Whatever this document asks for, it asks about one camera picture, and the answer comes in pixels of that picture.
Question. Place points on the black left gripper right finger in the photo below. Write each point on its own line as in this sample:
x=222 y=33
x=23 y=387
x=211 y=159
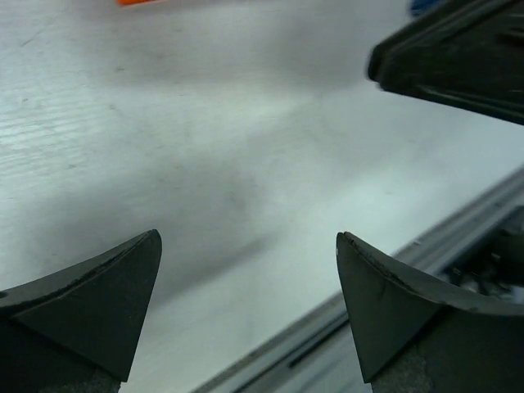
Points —
x=416 y=333

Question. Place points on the aluminium rail frame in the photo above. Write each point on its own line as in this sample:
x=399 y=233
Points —
x=479 y=249

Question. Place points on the orange Gillette Fusion box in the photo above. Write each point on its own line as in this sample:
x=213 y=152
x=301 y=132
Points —
x=134 y=3

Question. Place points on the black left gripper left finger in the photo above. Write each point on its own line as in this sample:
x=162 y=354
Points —
x=77 y=330

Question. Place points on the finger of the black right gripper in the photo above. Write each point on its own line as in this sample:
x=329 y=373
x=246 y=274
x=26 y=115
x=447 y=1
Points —
x=464 y=54

